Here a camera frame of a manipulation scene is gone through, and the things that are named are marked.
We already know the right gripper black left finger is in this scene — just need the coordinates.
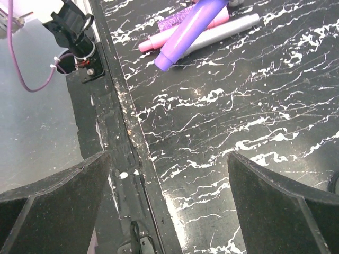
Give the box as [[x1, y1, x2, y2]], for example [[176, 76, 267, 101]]
[[1, 151, 111, 253]]

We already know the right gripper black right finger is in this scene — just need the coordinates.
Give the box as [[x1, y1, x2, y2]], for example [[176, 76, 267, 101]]
[[227, 152, 338, 253]]

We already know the silver microphone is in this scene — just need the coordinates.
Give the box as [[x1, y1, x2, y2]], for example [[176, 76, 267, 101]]
[[181, 13, 260, 58]]

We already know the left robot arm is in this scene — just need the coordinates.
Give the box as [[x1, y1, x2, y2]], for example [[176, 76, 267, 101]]
[[43, 1, 105, 83]]

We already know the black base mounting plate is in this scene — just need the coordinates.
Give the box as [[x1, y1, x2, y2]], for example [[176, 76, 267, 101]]
[[66, 1, 182, 253]]

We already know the pink microphone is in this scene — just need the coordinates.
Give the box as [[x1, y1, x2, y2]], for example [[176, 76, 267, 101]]
[[138, 6, 229, 53]]

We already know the purple glitter microphone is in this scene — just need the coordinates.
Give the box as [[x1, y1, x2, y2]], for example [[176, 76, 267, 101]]
[[157, 5, 193, 32]]

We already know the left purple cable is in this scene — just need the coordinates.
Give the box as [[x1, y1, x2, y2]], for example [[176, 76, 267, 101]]
[[7, 0, 74, 93]]

